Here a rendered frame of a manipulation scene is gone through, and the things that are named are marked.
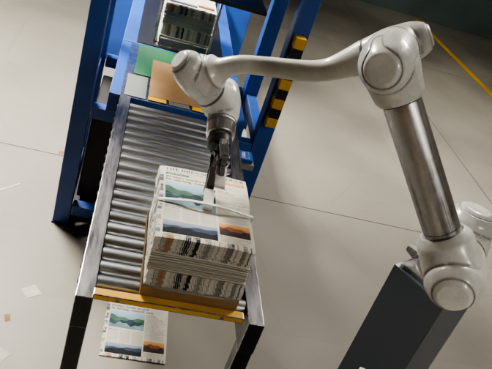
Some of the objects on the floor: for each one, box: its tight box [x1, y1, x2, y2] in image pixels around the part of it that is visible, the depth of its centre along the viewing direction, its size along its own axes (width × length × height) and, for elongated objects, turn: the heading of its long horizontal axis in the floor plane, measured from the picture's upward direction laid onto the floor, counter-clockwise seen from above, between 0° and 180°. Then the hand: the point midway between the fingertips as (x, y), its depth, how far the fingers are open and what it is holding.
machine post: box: [242, 0, 322, 199], centre depth 303 cm, size 9×9×155 cm
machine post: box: [51, 0, 111, 226], centre depth 284 cm, size 9×9×155 cm
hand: (213, 195), depth 176 cm, fingers open, 13 cm apart
